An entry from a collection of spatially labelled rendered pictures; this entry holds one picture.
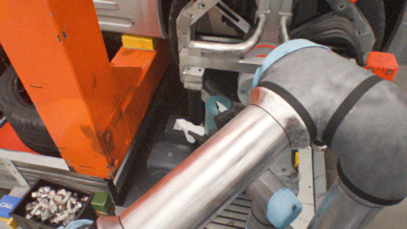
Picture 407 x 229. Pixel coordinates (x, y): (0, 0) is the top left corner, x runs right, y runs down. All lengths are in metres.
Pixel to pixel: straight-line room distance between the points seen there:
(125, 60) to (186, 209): 0.97
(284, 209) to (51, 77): 0.60
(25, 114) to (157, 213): 1.12
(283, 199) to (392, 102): 0.32
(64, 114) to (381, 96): 0.74
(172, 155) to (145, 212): 0.87
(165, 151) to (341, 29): 0.80
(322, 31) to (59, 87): 0.64
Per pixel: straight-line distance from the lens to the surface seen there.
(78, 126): 0.93
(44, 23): 0.73
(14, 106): 1.52
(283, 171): 1.48
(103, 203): 0.90
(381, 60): 1.03
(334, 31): 0.79
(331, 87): 0.44
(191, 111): 0.84
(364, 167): 0.45
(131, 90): 1.14
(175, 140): 1.34
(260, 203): 0.68
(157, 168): 1.26
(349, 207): 0.53
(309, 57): 0.47
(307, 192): 1.63
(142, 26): 1.28
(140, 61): 1.28
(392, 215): 1.82
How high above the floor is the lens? 1.41
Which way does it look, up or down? 46 degrees down
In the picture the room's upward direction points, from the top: straight up
